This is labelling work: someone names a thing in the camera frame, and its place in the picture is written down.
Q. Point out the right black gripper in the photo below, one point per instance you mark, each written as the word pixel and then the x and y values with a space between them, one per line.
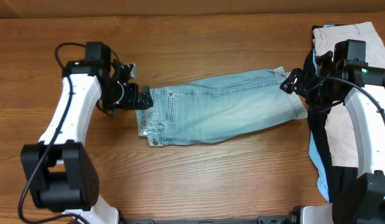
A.
pixel 297 82

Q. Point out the beige shorts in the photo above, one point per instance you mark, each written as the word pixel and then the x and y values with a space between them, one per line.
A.
pixel 338 125

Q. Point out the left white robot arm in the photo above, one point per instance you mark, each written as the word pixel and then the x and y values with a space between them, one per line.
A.
pixel 60 174

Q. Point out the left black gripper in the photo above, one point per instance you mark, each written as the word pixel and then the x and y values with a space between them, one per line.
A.
pixel 134 97

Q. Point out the black garment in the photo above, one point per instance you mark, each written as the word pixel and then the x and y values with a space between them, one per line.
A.
pixel 342 177

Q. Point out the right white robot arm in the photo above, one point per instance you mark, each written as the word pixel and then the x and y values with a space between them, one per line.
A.
pixel 344 77

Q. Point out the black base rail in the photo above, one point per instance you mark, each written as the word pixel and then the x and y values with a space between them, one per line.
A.
pixel 259 220

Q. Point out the light blue denim shorts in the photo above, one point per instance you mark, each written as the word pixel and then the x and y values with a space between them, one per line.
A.
pixel 218 108

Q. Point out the light blue garment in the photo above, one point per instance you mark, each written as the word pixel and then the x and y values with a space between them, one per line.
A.
pixel 319 152

